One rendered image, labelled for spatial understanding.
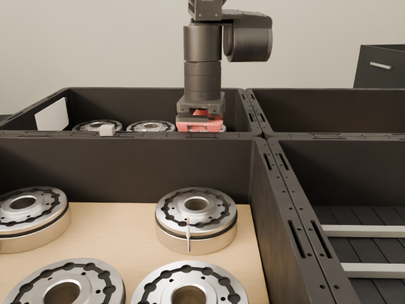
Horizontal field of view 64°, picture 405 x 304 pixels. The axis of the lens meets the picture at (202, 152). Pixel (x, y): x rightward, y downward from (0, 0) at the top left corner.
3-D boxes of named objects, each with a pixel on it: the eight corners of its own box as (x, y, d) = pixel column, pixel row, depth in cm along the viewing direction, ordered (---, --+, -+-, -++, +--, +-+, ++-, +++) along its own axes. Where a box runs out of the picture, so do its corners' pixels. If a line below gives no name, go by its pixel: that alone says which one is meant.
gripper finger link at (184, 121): (223, 153, 56) (225, 99, 52) (220, 171, 49) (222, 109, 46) (184, 152, 56) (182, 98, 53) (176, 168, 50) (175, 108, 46)
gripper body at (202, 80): (224, 102, 56) (225, 57, 53) (221, 117, 47) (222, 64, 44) (187, 101, 57) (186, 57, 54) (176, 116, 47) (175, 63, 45)
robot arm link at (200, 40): (181, 18, 49) (185, 17, 44) (225, 19, 50) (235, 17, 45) (182, 66, 52) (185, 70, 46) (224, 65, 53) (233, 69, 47)
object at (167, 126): (122, 139, 64) (121, 136, 64) (131, 122, 73) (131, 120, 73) (173, 139, 64) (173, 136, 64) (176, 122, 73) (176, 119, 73)
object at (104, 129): (99, 136, 45) (98, 127, 44) (102, 132, 46) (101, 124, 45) (113, 136, 45) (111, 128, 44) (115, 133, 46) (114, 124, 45)
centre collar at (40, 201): (-9, 216, 39) (-10, 212, 39) (18, 195, 44) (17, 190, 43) (29, 219, 39) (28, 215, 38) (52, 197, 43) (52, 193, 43)
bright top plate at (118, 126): (64, 137, 64) (63, 134, 64) (83, 121, 74) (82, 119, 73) (114, 139, 64) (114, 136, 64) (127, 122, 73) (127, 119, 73)
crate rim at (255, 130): (-19, 149, 47) (-23, 133, 46) (66, 97, 74) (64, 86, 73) (263, 151, 46) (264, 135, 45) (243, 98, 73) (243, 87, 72)
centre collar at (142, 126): (137, 132, 66) (137, 129, 66) (141, 124, 71) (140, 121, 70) (161, 132, 66) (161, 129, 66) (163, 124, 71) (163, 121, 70)
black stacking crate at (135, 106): (0, 205, 50) (-20, 137, 46) (73, 137, 78) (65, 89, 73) (257, 209, 50) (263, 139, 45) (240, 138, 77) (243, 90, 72)
